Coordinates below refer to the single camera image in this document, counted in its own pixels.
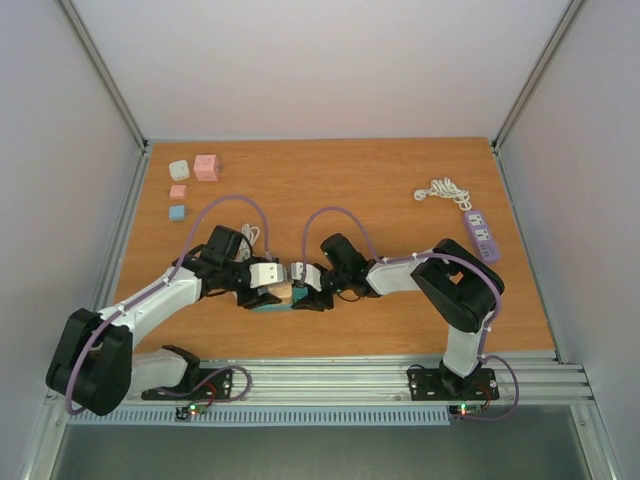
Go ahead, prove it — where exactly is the teal power strip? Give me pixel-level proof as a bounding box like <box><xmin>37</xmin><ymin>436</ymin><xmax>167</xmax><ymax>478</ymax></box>
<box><xmin>252</xmin><ymin>286</ymin><xmax>308</xmax><ymax>313</ymax></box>

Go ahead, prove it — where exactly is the wooden cube plug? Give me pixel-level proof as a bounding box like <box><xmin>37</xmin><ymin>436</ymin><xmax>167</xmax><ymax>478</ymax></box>
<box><xmin>267</xmin><ymin>281</ymin><xmax>293</xmax><ymax>304</ymax></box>

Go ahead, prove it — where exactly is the small blue plug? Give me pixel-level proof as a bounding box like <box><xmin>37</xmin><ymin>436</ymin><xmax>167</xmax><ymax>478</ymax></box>
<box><xmin>168</xmin><ymin>204</ymin><xmax>189</xmax><ymax>222</ymax></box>

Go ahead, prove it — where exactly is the small pink plug adapter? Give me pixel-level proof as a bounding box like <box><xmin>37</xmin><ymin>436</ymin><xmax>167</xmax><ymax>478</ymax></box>
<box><xmin>169</xmin><ymin>184</ymin><xmax>188</xmax><ymax>200</ymax></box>

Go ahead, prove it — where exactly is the large pink cube plug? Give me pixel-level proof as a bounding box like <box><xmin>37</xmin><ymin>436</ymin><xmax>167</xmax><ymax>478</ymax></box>
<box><xmin>193</xmin><ymin>154</ymin><xmax>220</xmax><ymax>182</ymax></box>

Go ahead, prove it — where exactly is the white plug adapter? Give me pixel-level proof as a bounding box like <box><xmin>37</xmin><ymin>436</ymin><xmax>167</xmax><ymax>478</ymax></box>
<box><xmin>168</xmin><ymin>159</ymin><xmax>190</xmax><ymax>182</ymax></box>

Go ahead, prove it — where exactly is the purple power strip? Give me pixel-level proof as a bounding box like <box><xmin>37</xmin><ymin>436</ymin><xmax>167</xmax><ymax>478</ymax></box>
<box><xmin>463</xmin><ymin>210</ymin><xmax>501</xmax><ymax>264</ymax></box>

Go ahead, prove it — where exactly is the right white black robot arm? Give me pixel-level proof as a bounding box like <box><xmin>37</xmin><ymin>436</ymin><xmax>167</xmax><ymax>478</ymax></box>
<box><xmin>290</xmin><ymin>234</ymin><xmax>505</xmax><ymax>399</ymax></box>

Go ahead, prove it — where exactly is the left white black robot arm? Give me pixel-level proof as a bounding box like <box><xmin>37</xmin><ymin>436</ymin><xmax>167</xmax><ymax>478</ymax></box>
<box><xmin>45</xmin><ymin>226</ymin><xmax>285</xmax><ymax>416</ymax></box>

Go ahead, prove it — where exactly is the left small circuit board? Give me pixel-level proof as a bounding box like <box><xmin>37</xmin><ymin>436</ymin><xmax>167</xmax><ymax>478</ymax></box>
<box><xmin>175</xmin><ymin>404</ymin><xmax>208</xmax><ymax>421</ymax></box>

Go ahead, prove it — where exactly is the small circuit board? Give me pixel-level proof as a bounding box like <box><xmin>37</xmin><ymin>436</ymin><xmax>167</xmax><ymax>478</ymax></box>
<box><xmin>449</xmin><ymin>403</ymin><xmax>486</xmax><ymax>417</ymax></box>
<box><xmin>175</xmin><ymin>404</ymin><xmax>208</xmax><ymax>421</ymax></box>

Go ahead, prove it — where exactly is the right small circuit board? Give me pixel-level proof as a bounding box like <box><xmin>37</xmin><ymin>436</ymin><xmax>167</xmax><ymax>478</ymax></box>
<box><xmin>449</xmin><ymin>403</ymin><xmax>486</xmax><ymax>417</ymax></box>

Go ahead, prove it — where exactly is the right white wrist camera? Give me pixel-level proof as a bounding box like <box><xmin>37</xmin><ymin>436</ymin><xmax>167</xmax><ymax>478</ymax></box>
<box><xmin>290</xmin><ymin>262</ymin><xmax>323</xmax><ymax>292</ymax></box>

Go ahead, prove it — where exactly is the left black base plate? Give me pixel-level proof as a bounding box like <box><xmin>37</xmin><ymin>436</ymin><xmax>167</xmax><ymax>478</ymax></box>
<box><xmin>141</xmin><ymin>368</ymin><xmax>233</xmax><ymax>401</ymax></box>

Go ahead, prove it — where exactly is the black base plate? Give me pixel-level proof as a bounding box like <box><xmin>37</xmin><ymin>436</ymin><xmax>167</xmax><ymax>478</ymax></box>
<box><xmin>141</xmin><ymin>368</ymin><xmax>233</xmax><ymax>401</ymax></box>
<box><xmin>406</xmin><ymin>364</ymin><xmax>500</xmax><ymax>401</ymax></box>

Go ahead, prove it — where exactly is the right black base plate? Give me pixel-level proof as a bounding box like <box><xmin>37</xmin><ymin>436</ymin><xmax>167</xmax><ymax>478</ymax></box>
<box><xmin>406</xmin><ymin>364</ymin><xmax>500</xmax><ymax>401</ymax></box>

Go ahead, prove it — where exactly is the blue slotted cable duct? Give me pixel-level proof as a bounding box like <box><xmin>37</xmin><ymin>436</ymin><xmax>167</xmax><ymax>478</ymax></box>
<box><xmin>69</xmin><ymin>405</ymin><xmax>450</xmax><ymax>428</ymax></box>

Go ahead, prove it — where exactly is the aluminium front rail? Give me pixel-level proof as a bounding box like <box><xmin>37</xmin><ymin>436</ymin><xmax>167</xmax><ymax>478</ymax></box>
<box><xmin>45</xmin><ymin>360</ymin><xmax>596</xmax><ymax>406</ymax></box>

